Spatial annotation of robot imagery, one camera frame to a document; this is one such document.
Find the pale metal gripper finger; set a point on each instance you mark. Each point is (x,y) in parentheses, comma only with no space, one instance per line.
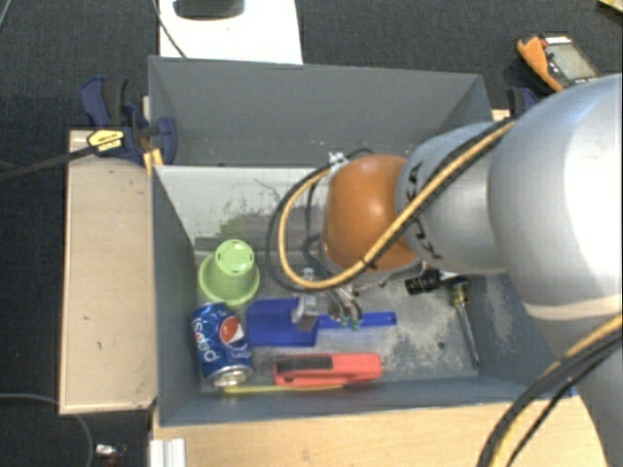
(304,313)
(308,277)

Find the blue plastic scoop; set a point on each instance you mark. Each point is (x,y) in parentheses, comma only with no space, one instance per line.
(272,326)

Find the red and black utility knife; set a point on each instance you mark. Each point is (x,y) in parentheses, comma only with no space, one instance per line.
(336,368)

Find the green plastic cup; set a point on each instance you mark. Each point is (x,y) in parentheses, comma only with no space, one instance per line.
(229,275)

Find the blue soda can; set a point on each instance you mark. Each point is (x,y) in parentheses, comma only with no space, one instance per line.
(221,343)

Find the yellow flat stick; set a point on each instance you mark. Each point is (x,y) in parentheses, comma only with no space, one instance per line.
(258,389)

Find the grey metal bin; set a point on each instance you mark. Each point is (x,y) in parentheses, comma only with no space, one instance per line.
(272,119)

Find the pale wood flat board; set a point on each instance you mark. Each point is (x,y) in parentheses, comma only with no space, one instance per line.
(109,270)

